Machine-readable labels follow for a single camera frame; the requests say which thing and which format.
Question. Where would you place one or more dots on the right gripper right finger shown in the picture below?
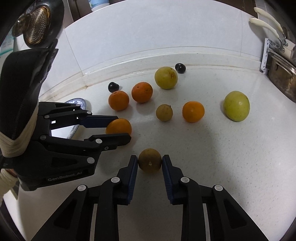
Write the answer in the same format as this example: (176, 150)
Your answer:
(208, 212)

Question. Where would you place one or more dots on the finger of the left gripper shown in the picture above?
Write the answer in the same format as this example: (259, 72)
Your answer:
(95, 143)
(79, 117)

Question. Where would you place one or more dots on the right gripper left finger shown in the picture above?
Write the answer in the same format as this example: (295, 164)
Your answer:
(73, 218)

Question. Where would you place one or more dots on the orange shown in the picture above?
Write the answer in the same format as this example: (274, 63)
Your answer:
(120, 125)

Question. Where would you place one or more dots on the orange tangerine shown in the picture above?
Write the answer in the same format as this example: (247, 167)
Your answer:
(142, 92)
(119, 100)
(193, 111)

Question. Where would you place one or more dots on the dark plum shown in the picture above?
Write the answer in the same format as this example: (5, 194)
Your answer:
(180, 68)
(113, 87)

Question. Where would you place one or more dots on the small brownish-green round fruit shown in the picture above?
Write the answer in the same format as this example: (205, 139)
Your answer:
(150, 160)

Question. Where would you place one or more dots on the small green-brown fruit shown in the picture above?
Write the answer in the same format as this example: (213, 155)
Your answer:
(164, 112)

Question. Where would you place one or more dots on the large green apple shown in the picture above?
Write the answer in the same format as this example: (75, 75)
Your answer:
(236, 106)

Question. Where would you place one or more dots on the left hand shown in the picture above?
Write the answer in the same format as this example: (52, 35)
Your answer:
(11, 172)

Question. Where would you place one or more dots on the blue white patterned plate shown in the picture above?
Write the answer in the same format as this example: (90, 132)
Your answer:
(69, 131)

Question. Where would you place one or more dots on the copper perforated strainer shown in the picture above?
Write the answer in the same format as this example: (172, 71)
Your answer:
(33, 25)

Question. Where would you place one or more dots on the blue soap pump bottle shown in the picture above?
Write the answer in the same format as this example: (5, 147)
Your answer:
(98, 4)

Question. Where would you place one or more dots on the black frying pan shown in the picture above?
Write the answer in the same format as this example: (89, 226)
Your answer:
(56, 21)

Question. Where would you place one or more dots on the white dish rack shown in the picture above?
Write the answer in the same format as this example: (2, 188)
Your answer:
(264, 56)

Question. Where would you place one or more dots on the stainless steel pot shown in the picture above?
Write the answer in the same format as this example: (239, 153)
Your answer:
(281, 73)

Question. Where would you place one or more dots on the white handled pot lower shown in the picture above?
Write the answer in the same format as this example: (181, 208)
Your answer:
(263, 24)

